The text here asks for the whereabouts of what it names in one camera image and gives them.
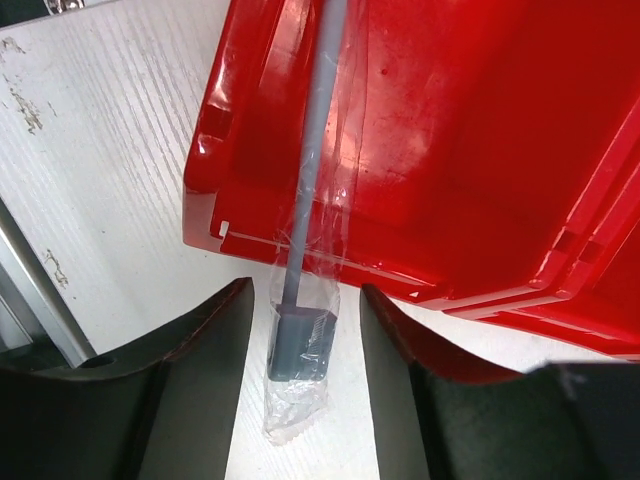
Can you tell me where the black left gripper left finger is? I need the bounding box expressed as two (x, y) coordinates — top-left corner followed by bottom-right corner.
(1, 278), (254, 479)

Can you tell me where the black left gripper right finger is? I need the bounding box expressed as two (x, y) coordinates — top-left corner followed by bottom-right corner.
(360, 284), (639, 479)

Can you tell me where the red plastic organizer box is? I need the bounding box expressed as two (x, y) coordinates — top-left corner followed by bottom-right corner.
(183, 1), (639, 360)

